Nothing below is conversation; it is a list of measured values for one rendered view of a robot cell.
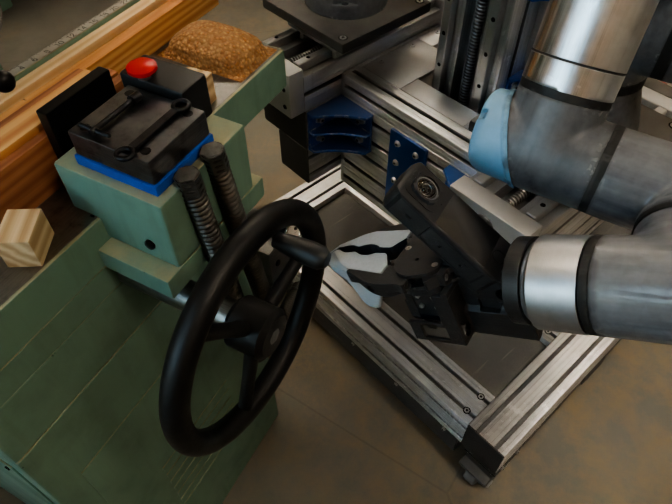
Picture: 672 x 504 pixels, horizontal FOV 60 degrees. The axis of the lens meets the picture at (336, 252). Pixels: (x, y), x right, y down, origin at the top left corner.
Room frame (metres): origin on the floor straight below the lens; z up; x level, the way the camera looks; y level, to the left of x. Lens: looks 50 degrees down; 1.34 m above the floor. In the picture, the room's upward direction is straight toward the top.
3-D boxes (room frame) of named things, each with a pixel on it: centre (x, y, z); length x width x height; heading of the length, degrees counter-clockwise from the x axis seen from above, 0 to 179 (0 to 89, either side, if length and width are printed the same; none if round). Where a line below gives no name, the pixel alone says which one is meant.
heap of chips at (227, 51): (0.74, 0.16, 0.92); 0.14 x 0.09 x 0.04; 62
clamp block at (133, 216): (0.47, 0.19, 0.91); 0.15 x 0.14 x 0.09; 152
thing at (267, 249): (0.67, 0.14, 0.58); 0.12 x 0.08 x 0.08; 62
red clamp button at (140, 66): (0.51, 0.19, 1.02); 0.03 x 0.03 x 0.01
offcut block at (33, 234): (0.38, 0.30, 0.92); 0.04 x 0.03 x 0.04; 2
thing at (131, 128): (0.47, 0.18, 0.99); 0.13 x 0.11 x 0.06; 152
